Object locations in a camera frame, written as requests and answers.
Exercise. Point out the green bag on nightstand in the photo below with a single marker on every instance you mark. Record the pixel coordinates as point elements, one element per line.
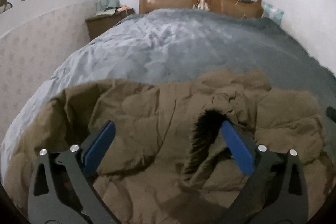
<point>107,7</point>

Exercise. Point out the grey plush bed blanket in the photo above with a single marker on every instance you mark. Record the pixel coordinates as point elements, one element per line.
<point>54,51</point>

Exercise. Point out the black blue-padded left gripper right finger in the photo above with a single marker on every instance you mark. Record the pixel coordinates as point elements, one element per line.
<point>276,189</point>

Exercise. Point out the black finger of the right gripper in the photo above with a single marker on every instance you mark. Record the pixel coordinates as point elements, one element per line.
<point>331,113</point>

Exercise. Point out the black white cat sticker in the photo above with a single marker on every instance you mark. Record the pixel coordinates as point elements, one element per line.
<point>5,5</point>

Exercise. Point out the checked pastel pillow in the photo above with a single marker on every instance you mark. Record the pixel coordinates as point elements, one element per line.
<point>272,13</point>

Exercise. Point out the olive brown padded coat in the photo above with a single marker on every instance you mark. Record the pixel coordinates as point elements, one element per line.
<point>168,162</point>

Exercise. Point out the dark wooden nightstand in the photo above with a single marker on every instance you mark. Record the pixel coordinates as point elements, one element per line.
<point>97,25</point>

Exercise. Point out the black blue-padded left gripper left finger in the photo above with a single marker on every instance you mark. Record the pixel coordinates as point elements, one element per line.
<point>61,190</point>

